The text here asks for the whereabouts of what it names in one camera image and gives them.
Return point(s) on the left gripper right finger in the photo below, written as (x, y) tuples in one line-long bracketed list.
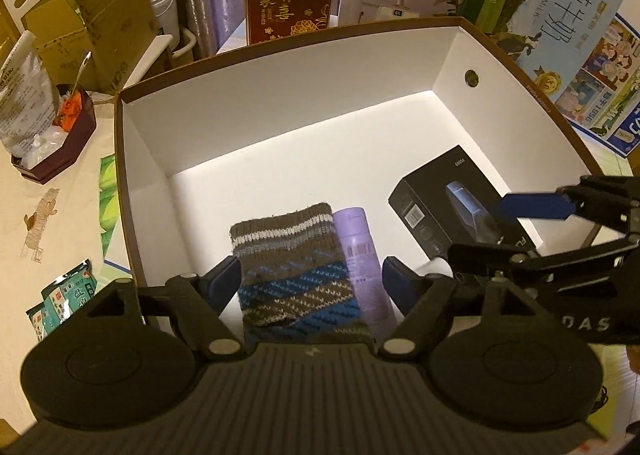
[(424, 302)]

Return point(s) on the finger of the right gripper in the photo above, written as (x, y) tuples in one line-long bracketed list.
[(535, 206), (489, 261)]

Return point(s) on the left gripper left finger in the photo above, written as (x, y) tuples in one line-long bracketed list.
[(196, 304)]

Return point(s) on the clear plastic container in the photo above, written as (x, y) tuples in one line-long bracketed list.
[(438, 266)]

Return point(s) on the black shaver box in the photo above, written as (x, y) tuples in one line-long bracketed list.
[(450, 201)]

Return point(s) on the purple cosmetic tube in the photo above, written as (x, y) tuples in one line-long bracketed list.
[(365, 271)]

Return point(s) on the plaid tablecloth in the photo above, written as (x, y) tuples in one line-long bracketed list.
[(620, 380)]

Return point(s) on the blue cartoon milk box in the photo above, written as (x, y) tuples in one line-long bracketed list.
[(602, 101)]

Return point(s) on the green tissue packet on bed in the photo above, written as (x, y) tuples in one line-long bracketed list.
[(108, 200)]

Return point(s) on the teal medicine packets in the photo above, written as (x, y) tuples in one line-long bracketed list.
[(62, 298)]

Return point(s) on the brown open storage box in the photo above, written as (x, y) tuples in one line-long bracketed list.
[(337, 116)]

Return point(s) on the dark red hexagonal tray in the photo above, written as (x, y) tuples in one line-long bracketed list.
[(58, 147)]

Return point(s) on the green blue milk carton box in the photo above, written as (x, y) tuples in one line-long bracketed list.
[(549, 40)]

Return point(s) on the crumpled white plastic bag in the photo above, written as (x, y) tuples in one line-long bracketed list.
[(29, 100)]

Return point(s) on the brown cardboard box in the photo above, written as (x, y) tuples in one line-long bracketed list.
[(116, 33)]

